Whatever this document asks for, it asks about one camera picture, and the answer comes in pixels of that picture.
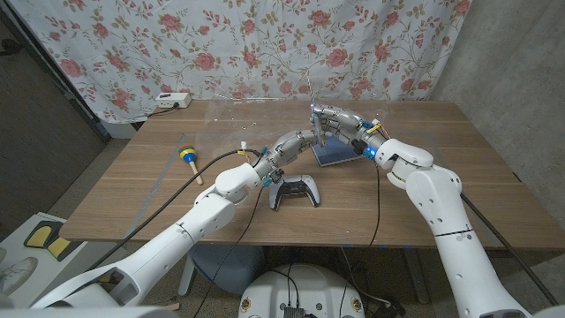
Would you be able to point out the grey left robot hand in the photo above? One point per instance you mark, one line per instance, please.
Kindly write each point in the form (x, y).
(289, 148)

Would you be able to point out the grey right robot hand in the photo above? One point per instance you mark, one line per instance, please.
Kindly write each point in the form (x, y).
(348, 123)

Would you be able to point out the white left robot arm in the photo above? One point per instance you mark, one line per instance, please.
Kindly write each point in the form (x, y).
(185, 234)

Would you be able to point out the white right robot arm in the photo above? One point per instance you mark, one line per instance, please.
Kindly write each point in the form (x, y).
(446, 221)

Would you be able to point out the blue notebook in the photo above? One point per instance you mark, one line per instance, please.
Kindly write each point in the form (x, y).
(337, 152)

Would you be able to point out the white black game controller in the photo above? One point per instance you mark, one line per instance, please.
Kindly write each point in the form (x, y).
(296, 190)

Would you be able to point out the clear cling film sheet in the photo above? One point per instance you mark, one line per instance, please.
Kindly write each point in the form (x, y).
(247, 119)

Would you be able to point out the colourful striped wooden maraca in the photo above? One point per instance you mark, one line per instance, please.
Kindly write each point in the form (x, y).
(188, 153)

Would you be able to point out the floral print backdrop cloth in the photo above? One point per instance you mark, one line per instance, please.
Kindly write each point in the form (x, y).
(265, 44)

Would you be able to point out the white power strip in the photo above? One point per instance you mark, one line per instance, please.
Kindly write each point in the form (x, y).
(173, 100)

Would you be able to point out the grey blue round stool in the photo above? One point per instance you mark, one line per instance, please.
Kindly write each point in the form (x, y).
(238, 269)

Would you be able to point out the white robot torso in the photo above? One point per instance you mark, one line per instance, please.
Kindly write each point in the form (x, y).
(309, 291)

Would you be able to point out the white table leg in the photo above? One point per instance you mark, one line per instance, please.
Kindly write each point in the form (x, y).
(187, 276)

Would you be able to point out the grey table leg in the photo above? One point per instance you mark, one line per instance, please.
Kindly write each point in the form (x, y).
(415, 274)

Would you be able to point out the black floor power adapter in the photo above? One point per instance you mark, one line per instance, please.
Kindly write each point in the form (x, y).
(390, 309)

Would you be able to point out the white mat yellow footprints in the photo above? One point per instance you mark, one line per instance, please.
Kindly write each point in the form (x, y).
(42, 234)

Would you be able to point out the white sneaker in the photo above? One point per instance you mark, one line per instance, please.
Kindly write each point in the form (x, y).
(15, 276)

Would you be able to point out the black door frame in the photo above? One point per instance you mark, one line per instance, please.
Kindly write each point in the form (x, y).
(57, 84)

